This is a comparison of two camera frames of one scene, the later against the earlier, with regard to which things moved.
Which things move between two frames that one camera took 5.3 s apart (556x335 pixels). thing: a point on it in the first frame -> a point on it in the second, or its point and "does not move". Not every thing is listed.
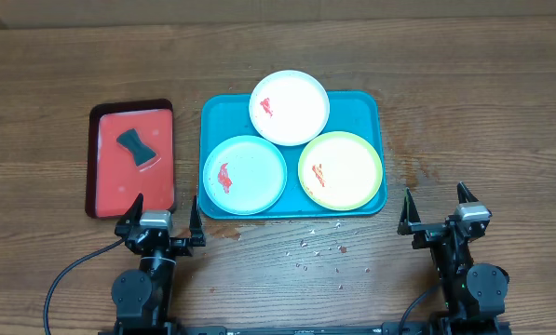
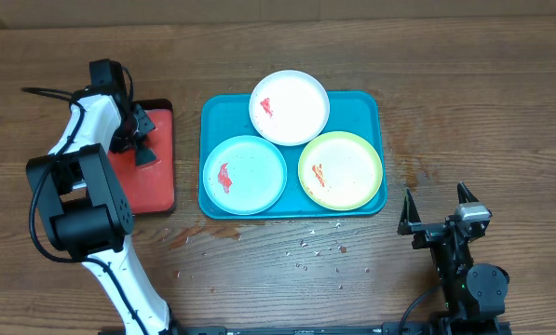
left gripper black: (184, 247) -> (144, 124)
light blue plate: (244, 175) does not move
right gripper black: (427, 232) does not move
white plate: (289, 108) does not move
